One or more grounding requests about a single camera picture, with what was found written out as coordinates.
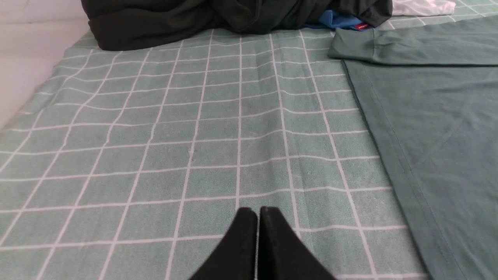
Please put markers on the green long-sleeve top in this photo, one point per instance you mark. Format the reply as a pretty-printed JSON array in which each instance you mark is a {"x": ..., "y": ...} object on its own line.
[{"x": 429, "y": 96}]

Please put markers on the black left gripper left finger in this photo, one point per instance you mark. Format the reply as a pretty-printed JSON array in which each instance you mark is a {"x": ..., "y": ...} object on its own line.
[{"x": 235, "y": 255}]

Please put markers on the green checkered tablecloth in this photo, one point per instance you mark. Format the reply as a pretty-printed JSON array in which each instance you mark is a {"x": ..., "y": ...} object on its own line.
[{"x": 131, "y": 165}]

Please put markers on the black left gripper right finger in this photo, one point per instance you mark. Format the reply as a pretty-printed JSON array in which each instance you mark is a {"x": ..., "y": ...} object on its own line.
[{"x": 281, "y": 254}]

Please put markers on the dark olive crumpled garment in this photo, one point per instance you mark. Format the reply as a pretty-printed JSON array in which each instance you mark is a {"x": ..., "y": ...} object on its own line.
[{"x": 122, "y": 25}]

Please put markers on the white crumpled garment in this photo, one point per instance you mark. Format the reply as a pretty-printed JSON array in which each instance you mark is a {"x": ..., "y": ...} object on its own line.
[{"x": 423, "y": 8}]

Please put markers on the dark teal crumpled garment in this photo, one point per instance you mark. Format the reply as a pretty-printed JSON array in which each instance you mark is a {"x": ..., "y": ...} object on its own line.
[{"x": 263, "y": 16}]

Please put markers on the blue crumpled garment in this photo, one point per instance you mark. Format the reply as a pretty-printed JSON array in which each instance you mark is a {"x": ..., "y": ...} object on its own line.
[{"x": 332, "y": 20}]

